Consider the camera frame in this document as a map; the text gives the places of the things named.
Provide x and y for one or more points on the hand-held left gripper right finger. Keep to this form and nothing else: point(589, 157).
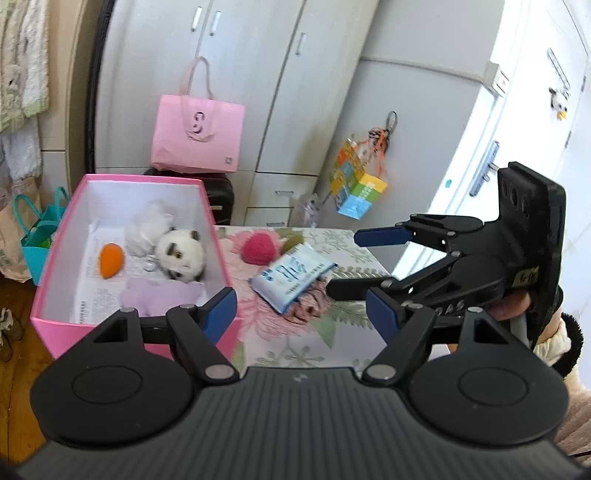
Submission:
point(381, 314)

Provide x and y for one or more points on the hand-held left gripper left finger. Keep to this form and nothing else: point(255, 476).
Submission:
point(219, 314)

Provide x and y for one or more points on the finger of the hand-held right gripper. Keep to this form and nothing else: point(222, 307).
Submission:
point(381, 236)
point(351, 288)

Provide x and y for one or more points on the blue white tissue pack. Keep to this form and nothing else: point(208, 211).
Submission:
point(291, 277)

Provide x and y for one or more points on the purple plush toy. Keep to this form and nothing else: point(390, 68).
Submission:
point(161, 293)

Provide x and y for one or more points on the panda plush toy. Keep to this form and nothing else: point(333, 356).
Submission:
point(180, 254)

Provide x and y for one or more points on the pink cardboard box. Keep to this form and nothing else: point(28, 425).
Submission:
point(212, 230)

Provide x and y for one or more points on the white fluffy plush toy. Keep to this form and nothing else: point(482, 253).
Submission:
point(147, 228)

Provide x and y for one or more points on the orange egg-shaped toy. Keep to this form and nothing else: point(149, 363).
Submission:
point(112, 261)

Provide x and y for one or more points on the person's right hand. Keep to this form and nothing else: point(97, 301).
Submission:
point(515, 307)

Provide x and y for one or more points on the colourful gift bag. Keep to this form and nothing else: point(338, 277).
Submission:
point(358, 191)

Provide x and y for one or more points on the floral tablecloth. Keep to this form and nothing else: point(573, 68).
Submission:
point(286, 341)

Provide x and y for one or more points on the red strawberry plush toy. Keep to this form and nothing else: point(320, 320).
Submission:
point(258, 249)

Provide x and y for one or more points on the clear plastic bag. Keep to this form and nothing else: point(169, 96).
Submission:
point(308, 210)

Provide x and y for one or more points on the orange ribbon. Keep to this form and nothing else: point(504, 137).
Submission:
point(375, 141)

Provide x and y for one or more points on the white door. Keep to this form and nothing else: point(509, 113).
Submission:
point(531, 115)

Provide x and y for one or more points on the black suitcase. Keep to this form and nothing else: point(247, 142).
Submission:
point(221, 194)

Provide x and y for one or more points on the white bird plush toy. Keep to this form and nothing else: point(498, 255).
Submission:
point(559, 101)

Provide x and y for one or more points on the printed paper sheet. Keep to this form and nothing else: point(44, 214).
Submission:
point(92, 295)

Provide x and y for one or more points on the metal door hook rack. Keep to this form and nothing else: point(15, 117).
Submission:
point(559, 67)

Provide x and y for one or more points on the pink shopping bag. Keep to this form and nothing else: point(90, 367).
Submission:
point(198, 134)

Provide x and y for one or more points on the grey wooden wardrobe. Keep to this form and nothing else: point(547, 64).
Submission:
point(268, 92)

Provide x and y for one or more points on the teal handbag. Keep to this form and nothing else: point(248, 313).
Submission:
point(39, 244)

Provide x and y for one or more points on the brown shoe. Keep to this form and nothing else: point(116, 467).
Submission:
point(9, 332)

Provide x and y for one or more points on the brown paper bag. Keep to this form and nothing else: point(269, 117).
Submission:
point(11, 240)

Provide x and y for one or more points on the white patterned pajama pants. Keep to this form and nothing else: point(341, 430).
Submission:
point(18, 152)

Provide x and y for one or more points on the white fluffy robe green trim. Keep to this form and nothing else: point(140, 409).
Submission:
point(21, 60)

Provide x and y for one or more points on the beige wall switch box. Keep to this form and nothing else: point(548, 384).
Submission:
point(495, 78)

